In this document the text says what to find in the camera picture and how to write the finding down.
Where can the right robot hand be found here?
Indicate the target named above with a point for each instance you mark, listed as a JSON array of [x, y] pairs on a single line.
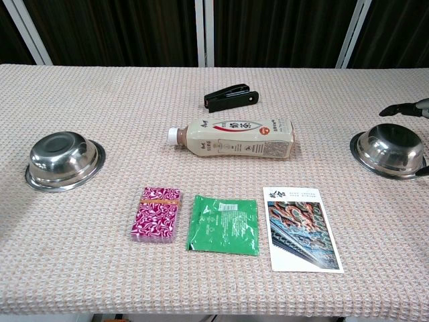
[[412, 109]]

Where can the pink white card deck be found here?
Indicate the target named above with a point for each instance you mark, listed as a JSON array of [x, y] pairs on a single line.
[[154, 218]]

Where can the dark pleated curtain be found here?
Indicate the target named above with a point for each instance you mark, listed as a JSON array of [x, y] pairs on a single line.
[[117, 33], [285, 33], [8, 40], [402, 33]]

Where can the stainless steel bowl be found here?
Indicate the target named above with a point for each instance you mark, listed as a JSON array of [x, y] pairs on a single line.
[[60, 157], [388, 147]]

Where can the dragon photo postcard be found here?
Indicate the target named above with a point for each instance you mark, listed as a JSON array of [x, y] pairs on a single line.
[[301, 234]]

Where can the milk tea plastic bottle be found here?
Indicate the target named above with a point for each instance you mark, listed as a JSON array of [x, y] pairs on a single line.
[[241, 139]]

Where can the green foil sachet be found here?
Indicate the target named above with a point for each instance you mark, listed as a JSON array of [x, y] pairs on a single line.
[[221, 228]]

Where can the black stapler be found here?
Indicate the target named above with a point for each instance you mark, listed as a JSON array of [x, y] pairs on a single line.
[[231, 100]]

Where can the beige waffle tablecloth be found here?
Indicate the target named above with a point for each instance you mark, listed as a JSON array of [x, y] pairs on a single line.
[[100, 100]]

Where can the white metal frame post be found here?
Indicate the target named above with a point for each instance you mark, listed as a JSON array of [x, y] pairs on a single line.
[[28, 31], [352, 33], [200, 33]]

